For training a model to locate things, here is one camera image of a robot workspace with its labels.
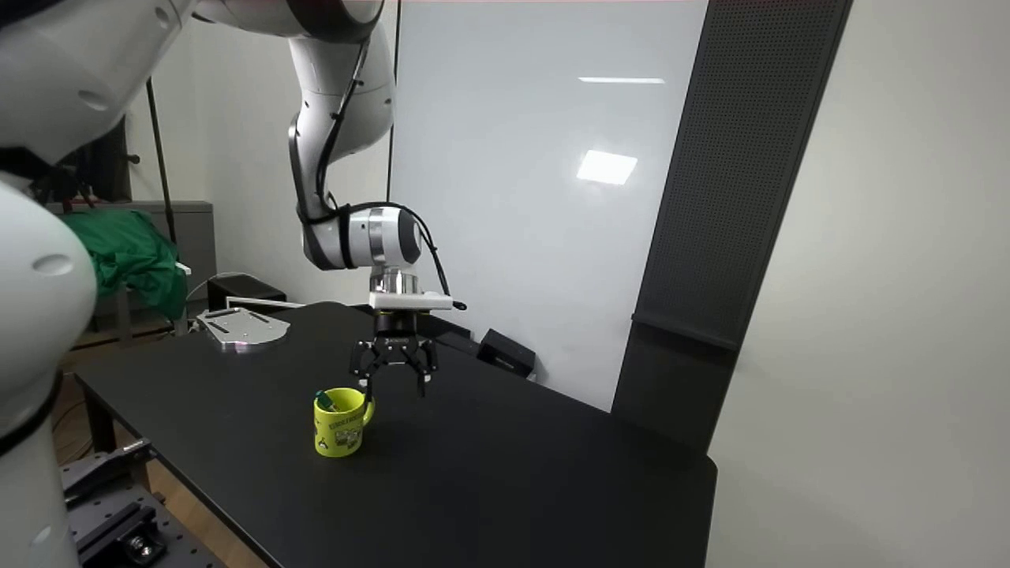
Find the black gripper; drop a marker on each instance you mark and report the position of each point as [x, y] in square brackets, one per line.
[395, 342]

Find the small black box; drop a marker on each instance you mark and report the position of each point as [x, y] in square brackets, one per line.
[507, 355]

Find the green cloth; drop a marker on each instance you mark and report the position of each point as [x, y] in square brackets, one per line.
[131, 257]

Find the black square box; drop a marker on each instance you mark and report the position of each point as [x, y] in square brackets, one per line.
[244, 287]

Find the black perforated breadboard table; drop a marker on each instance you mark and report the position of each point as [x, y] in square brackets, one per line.
[115, 516]

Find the yellow-green mug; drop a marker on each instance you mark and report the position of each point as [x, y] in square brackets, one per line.
[334, 435]

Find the black tripod stand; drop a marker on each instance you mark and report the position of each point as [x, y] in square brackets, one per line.
[161, 178]

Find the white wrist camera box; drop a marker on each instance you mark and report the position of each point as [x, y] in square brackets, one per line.
[415, 305]

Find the large whiteboard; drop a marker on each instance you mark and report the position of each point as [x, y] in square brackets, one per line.
[525, 210]

